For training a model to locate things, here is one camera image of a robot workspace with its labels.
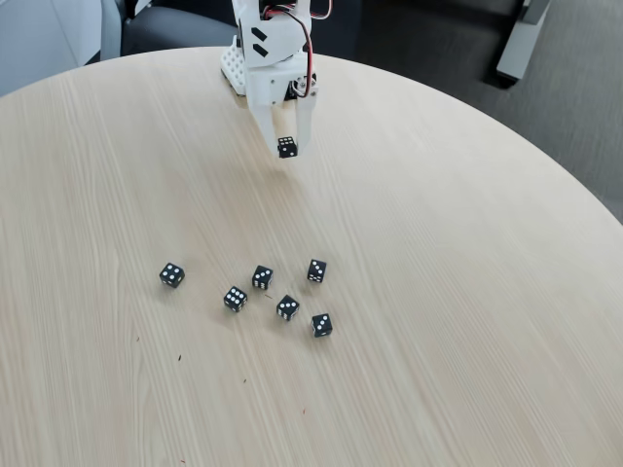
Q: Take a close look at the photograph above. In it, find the dark upholstered chair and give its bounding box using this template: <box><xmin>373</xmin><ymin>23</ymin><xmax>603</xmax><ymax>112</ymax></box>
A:
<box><xmin>120</xmin><ymin>0</ymin><xmax>235</xmax><ymax>57</ymax></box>

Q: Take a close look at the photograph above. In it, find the white cabinet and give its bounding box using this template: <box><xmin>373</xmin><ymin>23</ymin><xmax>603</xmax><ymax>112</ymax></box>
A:
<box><xmin>0</xmin><ymin>0</ymin><xmax>122</xmax><ymax>97</ymax></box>

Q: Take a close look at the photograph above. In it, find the grey metal desk leg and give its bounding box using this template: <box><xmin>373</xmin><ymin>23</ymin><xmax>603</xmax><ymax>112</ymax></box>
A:
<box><xmin>495</xmin><ymin>0</ymin><xmax>554</xmax><ymax>82</ymax></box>

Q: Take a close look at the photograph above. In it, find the red black servo cable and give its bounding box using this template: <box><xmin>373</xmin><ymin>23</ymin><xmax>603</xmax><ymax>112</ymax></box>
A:
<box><xmin>262</xmin><ymin>2</ymin><xmax>335</xmax><ymax>96</ymax></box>

